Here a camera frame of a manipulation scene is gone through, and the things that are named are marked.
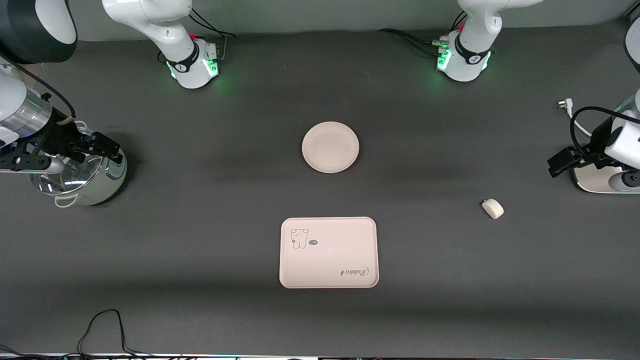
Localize black right base cables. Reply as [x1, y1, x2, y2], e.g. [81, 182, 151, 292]
[187, 7, 237, 63]

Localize glass pot lid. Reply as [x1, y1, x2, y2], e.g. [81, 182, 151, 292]
[28, 126, 105, 196]

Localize round beige plate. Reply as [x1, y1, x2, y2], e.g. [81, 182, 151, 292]
[301, 121, 360, 174]

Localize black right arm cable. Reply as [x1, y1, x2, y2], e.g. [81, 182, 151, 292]
[0, 52, 77, 119]

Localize pale green electric pot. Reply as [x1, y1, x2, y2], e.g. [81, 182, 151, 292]
[28, 125, 128, 208]

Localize cream toaster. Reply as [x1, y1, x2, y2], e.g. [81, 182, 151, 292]
[571, 161, 640, 195]

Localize black base cables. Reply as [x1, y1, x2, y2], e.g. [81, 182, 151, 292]
[377, 10, 469, 57]
[187, 7, 237, 63]

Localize black left base cables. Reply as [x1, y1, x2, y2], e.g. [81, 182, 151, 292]
[377, 10, 469, 57]

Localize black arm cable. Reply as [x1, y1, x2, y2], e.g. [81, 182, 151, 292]
[0, 52, 77, 119]
[570, 106, 640, 157]

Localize black cable at table edge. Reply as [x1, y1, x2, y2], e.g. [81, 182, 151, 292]
[0, 309, 166, 360]

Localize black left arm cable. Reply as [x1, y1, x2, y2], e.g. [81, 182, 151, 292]
[570, 106, 640, 157]

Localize white power cable with plug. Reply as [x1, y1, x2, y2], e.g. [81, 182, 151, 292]
[557, 98, 594, 139]

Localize small white bun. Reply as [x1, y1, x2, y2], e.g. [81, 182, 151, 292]
[481, 198, 505, 220]

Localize beige rectangular tray with print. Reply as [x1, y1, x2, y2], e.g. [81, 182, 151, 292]
[279, 216, 380, 289]

